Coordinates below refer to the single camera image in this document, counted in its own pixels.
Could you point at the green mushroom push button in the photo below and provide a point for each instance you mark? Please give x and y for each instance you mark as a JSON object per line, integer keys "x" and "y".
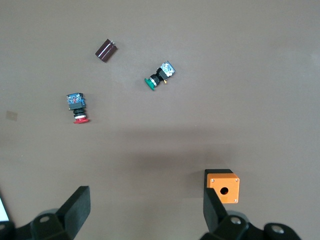
{"x": 162, "y": 72}

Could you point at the brown tape patch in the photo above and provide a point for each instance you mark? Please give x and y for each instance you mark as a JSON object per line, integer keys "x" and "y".
{"x": 11, "y": 115}

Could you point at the dark maroon cylindrical capacitor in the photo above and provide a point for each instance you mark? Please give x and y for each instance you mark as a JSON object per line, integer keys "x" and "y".
{"x": 106, "y": 50}

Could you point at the red mushroom push button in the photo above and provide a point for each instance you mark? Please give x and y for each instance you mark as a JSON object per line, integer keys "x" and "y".
{"x": 76, "y": 103}

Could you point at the white drawer cabinet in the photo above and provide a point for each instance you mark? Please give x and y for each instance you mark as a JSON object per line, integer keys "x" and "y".
{"x": 2, "y": 210}

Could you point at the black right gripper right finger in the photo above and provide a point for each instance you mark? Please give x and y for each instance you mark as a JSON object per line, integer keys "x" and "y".
{"x": 215, "y": 217}

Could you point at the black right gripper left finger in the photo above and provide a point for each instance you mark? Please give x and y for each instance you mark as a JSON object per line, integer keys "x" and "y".
{"x": 75, "y": 215}

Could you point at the orange push button enclosure box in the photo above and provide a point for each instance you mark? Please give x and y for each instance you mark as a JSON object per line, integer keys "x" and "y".
{"x": 230, "y": 185}

